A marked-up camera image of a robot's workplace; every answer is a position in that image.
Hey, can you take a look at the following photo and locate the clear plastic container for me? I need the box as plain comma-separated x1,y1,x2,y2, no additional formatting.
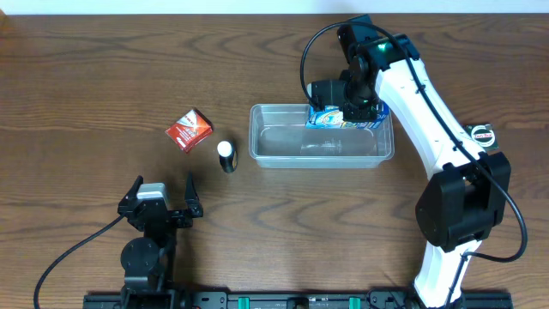
249,104,395,169

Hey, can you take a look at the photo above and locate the green round sachet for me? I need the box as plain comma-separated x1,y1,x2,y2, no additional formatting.
464,124,499,151

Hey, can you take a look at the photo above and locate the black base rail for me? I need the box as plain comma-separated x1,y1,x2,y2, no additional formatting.
83,290,514,309

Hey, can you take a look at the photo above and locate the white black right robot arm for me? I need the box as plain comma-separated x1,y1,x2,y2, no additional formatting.
334,16,515,308

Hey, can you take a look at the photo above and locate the black bottle white cap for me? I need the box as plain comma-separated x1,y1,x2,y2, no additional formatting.
217,140,238,173

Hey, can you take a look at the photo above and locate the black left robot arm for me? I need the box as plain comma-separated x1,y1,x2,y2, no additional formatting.
118,174,203,294

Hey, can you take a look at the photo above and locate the red packet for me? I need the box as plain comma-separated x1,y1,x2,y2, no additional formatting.
165,109,214,153

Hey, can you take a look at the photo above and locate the blue fever patch box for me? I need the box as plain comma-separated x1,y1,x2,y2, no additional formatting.
305,103,390,130

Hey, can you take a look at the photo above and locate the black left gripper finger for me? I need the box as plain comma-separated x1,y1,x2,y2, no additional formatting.
127,175,143,198
184,173,200,209

